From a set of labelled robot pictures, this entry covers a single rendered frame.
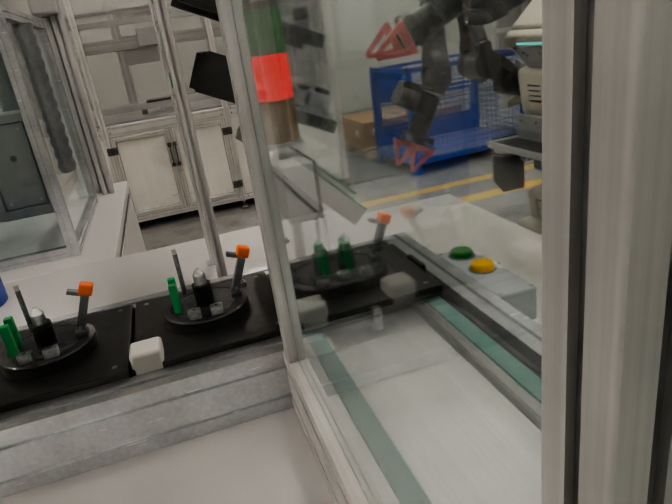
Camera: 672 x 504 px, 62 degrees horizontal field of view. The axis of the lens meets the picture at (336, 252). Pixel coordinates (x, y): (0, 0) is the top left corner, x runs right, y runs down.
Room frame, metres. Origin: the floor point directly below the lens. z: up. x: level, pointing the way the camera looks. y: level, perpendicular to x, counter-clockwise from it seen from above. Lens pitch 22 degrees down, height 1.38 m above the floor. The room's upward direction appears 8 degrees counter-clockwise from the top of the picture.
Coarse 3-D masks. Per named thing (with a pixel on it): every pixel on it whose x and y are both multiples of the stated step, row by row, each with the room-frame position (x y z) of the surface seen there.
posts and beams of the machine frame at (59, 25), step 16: (64, 32) 2.35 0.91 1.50; (64, 48) 2.35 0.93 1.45; (64, 64) 2.34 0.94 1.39; (80, 80) 2.35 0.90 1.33; (80, 96) 2.36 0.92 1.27; (80, 112) 2.34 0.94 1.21; (96, 128) 2.39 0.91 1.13; (96, 144) 2.35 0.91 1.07; (96, 160) 2.35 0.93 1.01; (112, 192) 2.35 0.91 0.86
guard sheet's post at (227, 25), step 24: (216, 0) 0.68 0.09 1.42; (240, 72) 0.67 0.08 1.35; (240, 96) 0.66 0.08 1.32; (240, 120) 0.68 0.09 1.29; (264, 192) 0.67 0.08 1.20; (264, 216) 0.66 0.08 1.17; (264, 240) 0.67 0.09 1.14; (288, 312) 0.68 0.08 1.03; (288, 336) 0.66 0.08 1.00; (288, 360) 0.67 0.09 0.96
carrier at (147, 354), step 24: (168, 288) 0.81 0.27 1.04; (192, 288) 0.83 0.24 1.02; (216, 288) 0.89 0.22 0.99; (240, 288) 0.86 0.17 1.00; (264, 288) 0.90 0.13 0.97; (144, 312) 0.88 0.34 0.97; (168, 312) 0.82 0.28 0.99; (192, 312) 0.78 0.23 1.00; (216, 312) 0.78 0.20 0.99; (240, 312) 0.80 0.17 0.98; (264, 312) 0.81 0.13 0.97; (144, 336) 0.79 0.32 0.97; (168, 336) 0.78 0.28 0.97; (192, 336) 0.76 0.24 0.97; (216, 336) 0.75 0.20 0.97; (240, 336) 0.74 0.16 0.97; (264, 336) 0.74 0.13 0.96; (144, 360) 0.70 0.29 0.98; (168, 360) 0.70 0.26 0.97
